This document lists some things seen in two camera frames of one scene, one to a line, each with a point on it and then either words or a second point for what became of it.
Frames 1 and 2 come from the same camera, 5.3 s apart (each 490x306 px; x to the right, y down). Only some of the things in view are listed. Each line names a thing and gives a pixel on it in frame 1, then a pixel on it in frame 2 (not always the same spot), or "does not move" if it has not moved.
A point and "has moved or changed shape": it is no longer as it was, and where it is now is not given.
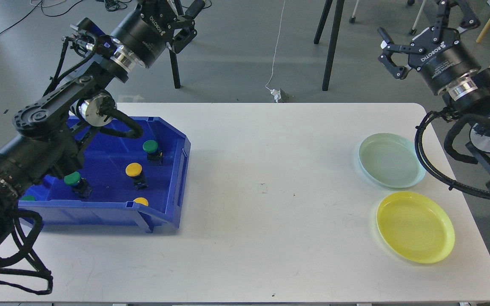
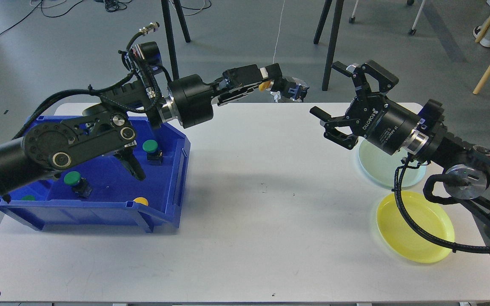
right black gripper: x=442 y=60 → x=374 y=115
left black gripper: x=145 y=32 → x=191 y=98
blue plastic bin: x=123 y=180 does not move
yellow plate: x=417 y=225 does not move
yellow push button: x=134 y=170 has moved or changed shape
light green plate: x=391 y=160 does not move
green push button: x=80 y=185 does not move
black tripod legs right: x=338 y=13 does not move
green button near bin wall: x=154 y=157 does not move
